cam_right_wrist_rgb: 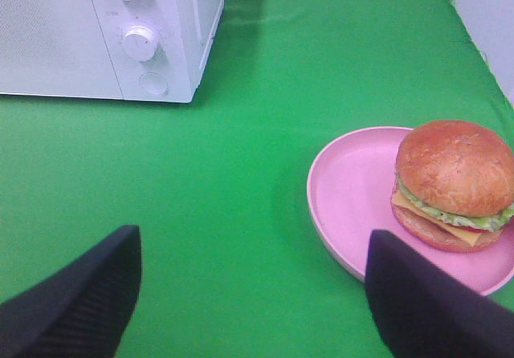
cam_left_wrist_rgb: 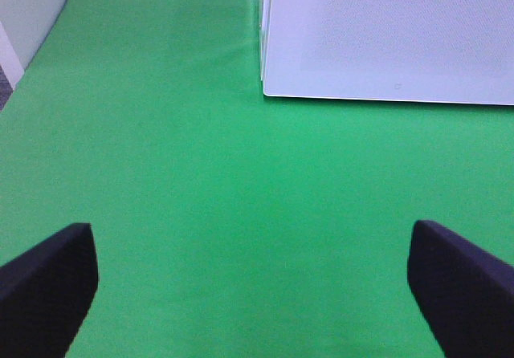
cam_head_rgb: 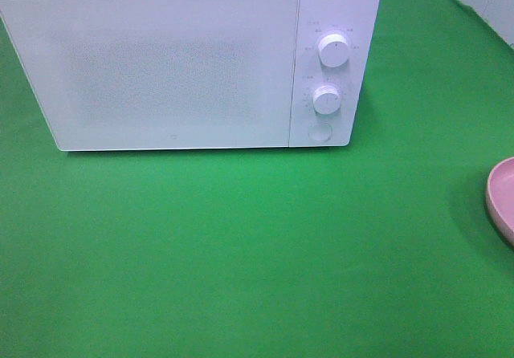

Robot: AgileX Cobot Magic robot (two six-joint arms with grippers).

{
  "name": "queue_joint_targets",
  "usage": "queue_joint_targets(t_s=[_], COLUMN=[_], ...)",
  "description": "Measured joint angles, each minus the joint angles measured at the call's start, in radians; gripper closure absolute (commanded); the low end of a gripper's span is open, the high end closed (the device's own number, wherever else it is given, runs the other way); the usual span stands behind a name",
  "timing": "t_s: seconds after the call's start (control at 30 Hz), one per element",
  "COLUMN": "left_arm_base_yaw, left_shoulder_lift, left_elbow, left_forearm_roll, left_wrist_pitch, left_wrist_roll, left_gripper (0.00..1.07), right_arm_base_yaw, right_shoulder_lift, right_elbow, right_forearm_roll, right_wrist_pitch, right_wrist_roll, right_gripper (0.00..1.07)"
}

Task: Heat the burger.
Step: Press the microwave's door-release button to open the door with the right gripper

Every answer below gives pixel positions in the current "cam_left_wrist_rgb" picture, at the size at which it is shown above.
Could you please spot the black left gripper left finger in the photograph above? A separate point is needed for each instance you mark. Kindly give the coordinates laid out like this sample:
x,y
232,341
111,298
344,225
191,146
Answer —
x,y
46,293

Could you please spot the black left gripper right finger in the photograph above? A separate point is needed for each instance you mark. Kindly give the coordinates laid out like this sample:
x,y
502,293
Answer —
x,y
464,293

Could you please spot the white microwave door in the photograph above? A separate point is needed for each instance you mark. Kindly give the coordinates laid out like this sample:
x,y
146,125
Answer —
x,y
446,51

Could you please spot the green table cloth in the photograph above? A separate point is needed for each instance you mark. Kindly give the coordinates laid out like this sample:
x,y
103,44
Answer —
x,y
229,224

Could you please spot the white microwave oven body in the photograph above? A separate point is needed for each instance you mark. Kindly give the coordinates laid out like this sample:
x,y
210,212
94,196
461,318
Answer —
x,y
264,14

